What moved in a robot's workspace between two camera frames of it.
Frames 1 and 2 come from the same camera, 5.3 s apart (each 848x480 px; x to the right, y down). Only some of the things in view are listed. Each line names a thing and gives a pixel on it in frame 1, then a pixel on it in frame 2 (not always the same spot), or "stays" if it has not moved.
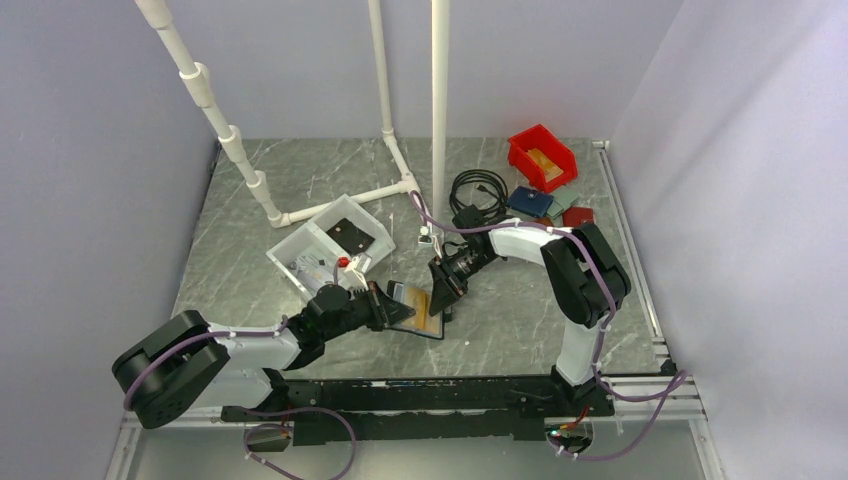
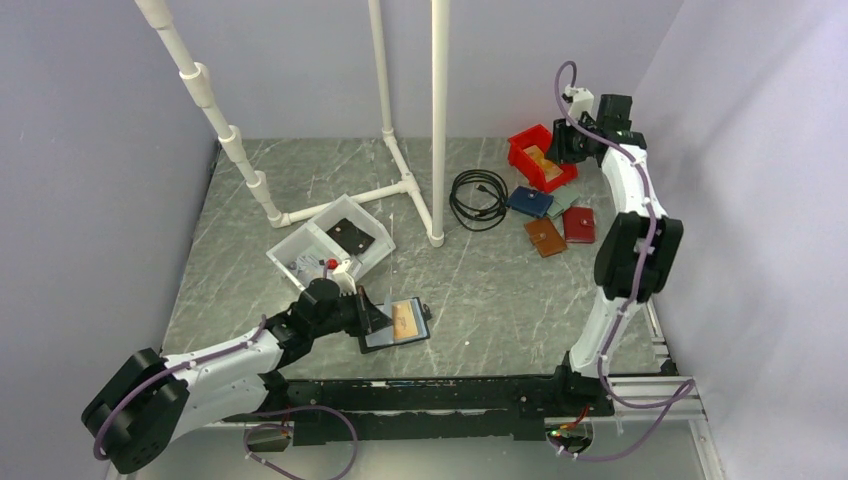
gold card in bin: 550,170 stays
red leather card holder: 575,216 stays
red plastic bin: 541,158 stays
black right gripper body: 467,263 → 570,143
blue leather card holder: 530,201 stays
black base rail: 425,408 stays
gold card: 419,301 → 537,153
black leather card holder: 418,299 → 410,324
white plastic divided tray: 316,254 stays
